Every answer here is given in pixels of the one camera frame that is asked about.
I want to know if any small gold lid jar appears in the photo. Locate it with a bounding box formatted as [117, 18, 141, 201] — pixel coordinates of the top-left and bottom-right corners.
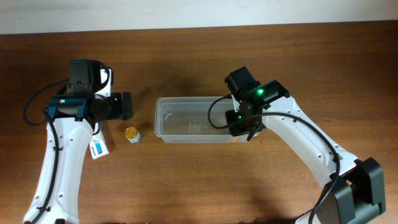
[124, 127, 141, 143]

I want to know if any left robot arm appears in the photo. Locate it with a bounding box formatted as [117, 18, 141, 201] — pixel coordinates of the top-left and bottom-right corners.
[23, 59, 133, 223]

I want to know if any right black cable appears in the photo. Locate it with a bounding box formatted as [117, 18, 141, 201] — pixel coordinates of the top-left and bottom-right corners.
[207, 94, 341, 224]

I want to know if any white medicine box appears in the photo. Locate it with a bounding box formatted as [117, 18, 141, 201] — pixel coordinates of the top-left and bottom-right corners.
[90, 131, 109, 159]

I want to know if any left black cable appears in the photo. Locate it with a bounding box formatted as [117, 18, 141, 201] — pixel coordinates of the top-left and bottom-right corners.
[23, 79, 71, 224]

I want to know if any clear plastic container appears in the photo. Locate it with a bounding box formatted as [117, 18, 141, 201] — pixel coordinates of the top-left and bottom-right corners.
[154, 96, 247, 143]

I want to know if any black cable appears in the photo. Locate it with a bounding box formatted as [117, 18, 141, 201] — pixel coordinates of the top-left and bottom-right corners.
[207, 94, 341, 224]
[23, 79, 71, 224]

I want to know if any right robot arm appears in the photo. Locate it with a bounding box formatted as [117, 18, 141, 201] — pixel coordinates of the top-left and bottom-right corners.
[224, 67, 386, 223]

